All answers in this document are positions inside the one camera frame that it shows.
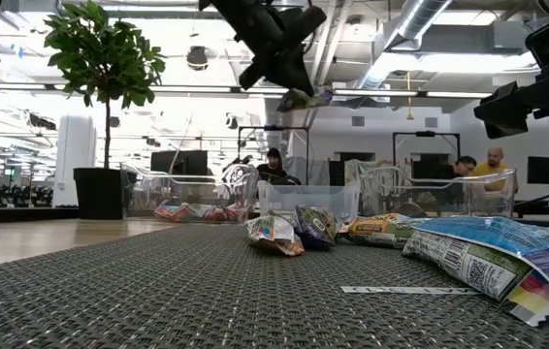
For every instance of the yellow hanging pendant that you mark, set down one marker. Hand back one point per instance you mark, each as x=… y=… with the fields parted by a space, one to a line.
x=410 y=115

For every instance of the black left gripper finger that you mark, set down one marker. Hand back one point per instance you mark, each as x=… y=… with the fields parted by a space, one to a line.
x=306 y=72
x=284 y=75

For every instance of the black computer monitor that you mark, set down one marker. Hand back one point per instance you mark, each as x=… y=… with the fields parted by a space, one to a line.
x=543 y=169
x=180 y=162

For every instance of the grey woven table mat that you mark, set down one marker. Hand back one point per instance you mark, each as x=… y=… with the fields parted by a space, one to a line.
x=158 y=300

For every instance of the black square planter pot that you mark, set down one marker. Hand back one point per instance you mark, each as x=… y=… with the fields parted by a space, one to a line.
x=97 y=194

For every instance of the clear plastic bin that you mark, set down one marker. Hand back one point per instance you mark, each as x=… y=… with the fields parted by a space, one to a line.
x=449 y=199
x=182 y=189

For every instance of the green leafy indoor tree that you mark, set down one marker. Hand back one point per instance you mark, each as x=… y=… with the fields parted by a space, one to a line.
x=105 y=53

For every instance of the white label strip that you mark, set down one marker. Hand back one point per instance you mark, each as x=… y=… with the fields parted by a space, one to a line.
x=410 y=290

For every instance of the peanut butter granola bar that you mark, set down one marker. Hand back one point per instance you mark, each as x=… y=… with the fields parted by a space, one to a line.
x=376 y=228

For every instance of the translucent white plastic bin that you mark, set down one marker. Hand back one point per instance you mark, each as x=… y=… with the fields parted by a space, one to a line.
x=308 y=196

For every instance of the long ceiling light strip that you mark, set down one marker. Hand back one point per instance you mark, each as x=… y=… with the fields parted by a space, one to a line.
x=376 y=92
x=192 y=89
x=456 y=94
x=265 y=90

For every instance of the person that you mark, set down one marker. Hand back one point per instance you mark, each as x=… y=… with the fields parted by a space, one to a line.
x=272 y=169
x=493 y=162
x=463 y=166

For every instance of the crumpled white granola bar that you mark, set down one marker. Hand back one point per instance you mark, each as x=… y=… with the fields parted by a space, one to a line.
x=274 y=235

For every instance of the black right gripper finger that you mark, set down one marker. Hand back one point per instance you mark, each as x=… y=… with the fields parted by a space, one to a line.
x=500 y=121
x=505 y=95

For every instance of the grey wall vent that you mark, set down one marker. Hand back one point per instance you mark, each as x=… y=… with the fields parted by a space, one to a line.
x=431 y=122
x=358 y=121

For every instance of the oatmeal raisin granola bar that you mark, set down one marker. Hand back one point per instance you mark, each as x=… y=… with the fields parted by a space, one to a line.
x=497 y=252
x=303 y=101
x=318 y=225

